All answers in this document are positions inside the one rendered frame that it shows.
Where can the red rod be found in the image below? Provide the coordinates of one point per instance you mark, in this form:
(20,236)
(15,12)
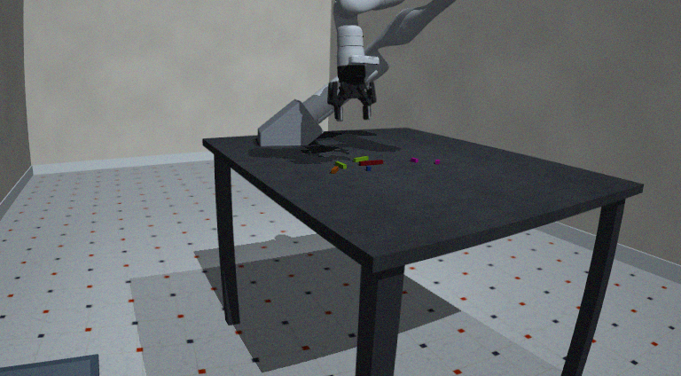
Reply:
(365,163)

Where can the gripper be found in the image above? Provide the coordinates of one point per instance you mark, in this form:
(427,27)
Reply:
(347,80)

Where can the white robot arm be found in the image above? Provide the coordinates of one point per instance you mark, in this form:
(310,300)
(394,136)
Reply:
(405,26)

